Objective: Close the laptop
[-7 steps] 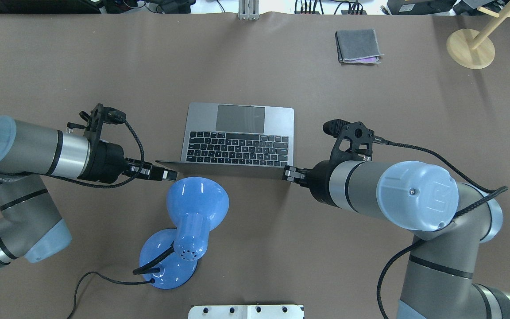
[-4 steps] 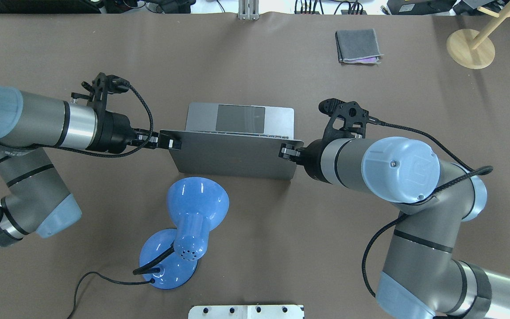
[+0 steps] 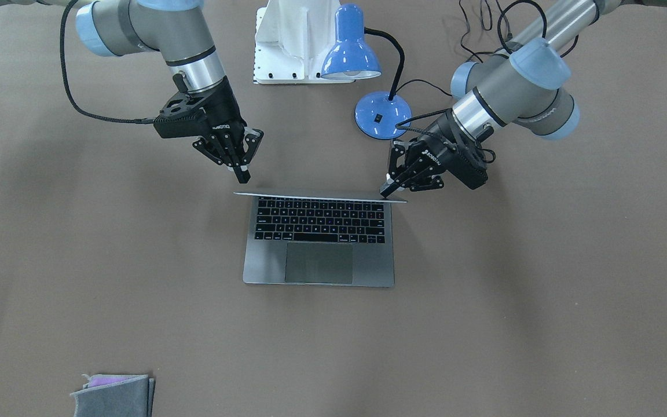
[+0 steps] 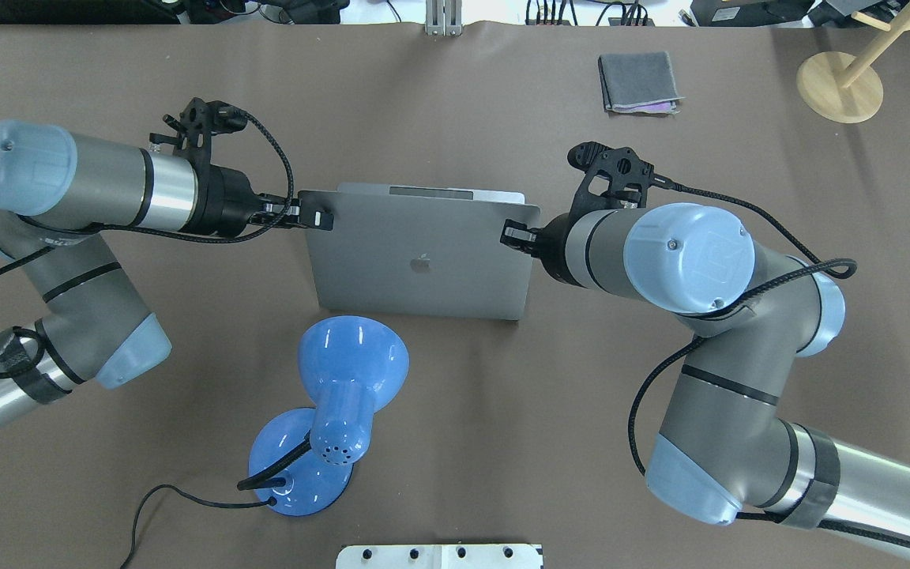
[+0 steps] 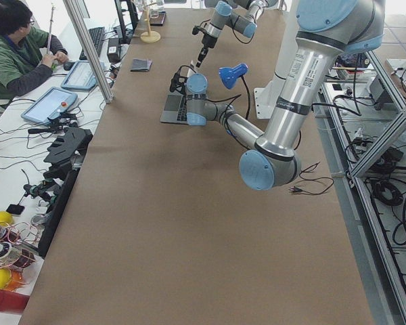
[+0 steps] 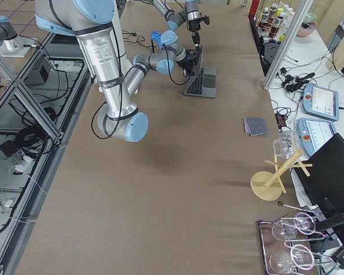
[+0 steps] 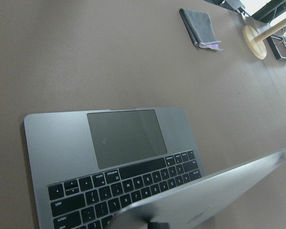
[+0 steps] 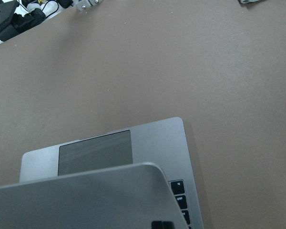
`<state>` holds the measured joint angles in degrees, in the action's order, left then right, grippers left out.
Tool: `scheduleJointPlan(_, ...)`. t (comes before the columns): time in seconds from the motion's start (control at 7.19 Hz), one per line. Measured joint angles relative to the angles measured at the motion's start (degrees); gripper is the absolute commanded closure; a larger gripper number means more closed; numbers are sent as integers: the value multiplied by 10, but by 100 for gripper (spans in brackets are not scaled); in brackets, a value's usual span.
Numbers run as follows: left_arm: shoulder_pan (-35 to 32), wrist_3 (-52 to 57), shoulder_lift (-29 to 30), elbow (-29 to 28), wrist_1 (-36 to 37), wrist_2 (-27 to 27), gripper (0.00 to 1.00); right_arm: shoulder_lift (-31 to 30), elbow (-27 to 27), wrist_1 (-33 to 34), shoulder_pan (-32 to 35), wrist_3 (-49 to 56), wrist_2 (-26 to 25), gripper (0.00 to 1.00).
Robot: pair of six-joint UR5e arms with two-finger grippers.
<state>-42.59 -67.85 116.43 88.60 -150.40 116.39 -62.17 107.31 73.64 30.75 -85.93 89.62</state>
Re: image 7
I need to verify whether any grey laptop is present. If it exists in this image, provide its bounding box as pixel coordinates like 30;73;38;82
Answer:
24;107;286;229

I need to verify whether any wooden cup stand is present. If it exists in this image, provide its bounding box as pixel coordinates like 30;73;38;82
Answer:
242;18;286;60

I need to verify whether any folded grey cloth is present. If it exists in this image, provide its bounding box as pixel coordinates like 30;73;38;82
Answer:
179;8;221;51

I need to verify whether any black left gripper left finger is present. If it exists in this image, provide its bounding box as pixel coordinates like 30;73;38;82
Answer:
149;222;170;229

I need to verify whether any black rectangular tray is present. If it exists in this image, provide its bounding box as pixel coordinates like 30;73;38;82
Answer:
266;35;286;61

